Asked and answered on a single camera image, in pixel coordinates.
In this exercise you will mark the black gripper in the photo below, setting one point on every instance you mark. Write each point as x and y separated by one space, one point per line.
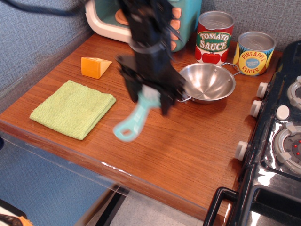
155 70

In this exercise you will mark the teal dish brush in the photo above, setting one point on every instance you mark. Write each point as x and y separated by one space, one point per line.
130 128

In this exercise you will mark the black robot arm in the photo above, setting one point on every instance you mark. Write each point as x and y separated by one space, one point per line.
149 23

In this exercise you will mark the steel colander bowl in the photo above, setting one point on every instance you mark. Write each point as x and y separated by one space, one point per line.
207 83

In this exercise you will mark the orange cheese wedge toy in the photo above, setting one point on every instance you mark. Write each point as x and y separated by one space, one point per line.
94 67

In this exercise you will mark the green folded cloth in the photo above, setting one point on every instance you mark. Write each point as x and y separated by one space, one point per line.
73 110

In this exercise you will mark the teal toy microwave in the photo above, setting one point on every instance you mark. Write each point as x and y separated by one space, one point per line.
106 19

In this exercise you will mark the tomato sauce can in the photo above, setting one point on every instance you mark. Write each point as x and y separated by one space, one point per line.
213 38

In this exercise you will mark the pineapple slices can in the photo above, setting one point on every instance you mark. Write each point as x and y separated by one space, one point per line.
253 53

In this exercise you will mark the black toy stove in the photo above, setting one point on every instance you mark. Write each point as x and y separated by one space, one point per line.
269 191

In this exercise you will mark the orange object bottom left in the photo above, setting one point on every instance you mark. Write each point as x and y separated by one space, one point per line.
24 221

